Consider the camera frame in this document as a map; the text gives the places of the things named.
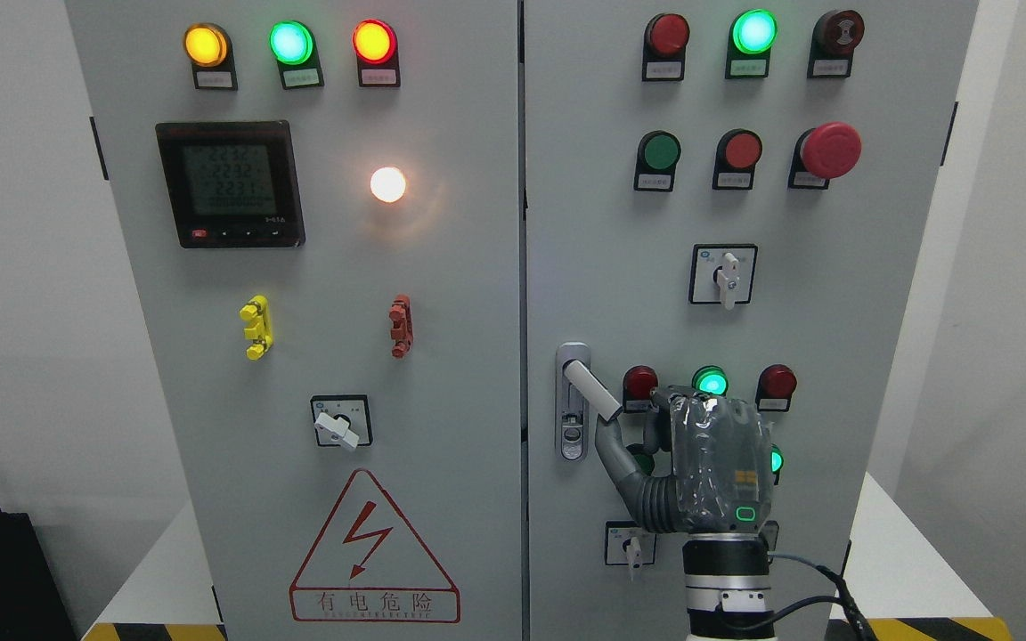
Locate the white platform with hazard stripes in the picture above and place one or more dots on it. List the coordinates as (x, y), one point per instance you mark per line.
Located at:
(900, 581)

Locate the red push button upper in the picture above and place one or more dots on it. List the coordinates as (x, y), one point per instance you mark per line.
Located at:
(737, 153)

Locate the green push button upper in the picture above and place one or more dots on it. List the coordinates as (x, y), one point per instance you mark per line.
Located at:
(656, 161)

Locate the red emergency stop button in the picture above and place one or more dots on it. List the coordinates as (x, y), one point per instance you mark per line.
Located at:
(823, 153)

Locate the black digital power meter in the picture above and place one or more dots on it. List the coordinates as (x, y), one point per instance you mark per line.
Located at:
(232, 184)

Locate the yellow indicator lamp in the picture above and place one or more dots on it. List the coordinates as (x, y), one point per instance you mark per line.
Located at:
(210, 52)

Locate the green push button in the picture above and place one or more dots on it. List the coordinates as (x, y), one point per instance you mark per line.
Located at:
(645, 460)
(656, 161)

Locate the white selector switch left door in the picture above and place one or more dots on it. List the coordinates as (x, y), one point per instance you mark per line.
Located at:
(342, 420)

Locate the dark red lamp middle right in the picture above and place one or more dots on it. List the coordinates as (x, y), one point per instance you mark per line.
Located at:
(775, 388)

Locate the silver door handle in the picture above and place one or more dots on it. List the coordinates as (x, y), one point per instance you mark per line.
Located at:
(580, 401)

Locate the yellow terminal connector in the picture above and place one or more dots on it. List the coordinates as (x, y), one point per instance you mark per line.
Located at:
(257, 327)

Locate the dark red lamp middle left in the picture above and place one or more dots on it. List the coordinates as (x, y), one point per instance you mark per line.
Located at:
(637, 385)

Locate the red terminal connector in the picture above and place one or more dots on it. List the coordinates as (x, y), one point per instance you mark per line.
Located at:
(402, 329)

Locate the green indicator lamp top right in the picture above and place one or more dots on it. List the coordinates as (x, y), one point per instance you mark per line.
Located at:
(751, 38)

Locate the white selector switch lower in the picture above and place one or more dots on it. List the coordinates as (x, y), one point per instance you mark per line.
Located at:
(629, 546)

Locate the green indicator lamp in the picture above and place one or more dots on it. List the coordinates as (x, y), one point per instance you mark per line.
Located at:
(751, 38)
(296, 55)

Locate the black white robot forearm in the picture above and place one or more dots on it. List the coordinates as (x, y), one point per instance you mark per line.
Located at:
(728, 587)

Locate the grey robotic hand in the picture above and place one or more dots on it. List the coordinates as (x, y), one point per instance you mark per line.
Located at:
(721, 480)

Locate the white lit indicator lamp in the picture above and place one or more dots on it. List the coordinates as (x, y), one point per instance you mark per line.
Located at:
(388, 184)

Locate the black red buzzer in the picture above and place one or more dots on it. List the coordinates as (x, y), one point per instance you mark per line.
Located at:
(834, 39)

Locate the grey right cabinet door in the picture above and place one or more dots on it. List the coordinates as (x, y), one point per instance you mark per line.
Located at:
(609, 266)

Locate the dark red indicator lamp top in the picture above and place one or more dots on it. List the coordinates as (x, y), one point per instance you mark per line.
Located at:
(665, 42)

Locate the green push button lower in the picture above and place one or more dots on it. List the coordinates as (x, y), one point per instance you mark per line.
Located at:
(645, 460)

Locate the black rotary knob switch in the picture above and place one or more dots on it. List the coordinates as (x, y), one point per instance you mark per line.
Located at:
(770, 531)

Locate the green lit lamp middle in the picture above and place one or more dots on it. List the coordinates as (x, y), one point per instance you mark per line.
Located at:
(711, 379)

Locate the red electric hazard warning sticker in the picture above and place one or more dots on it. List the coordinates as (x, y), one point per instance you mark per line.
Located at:
(369, 565)

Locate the white selector switch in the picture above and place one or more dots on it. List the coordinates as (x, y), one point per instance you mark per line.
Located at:
(722, 274)
(629, 546)

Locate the grey cabinet door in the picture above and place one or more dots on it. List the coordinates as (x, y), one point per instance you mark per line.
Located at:
(446, 418)
(609, 266)

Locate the red lit indicator lamp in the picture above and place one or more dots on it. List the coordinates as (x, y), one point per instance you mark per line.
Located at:
(376, 53)

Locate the grey left cabinet door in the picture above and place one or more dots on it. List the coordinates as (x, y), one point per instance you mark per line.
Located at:
(446, 418)

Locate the white selector switch upper right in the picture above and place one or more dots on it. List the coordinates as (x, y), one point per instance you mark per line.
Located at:
(722, 274)

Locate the green indicator lamp top left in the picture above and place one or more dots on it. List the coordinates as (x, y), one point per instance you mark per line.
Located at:
(296, 55)

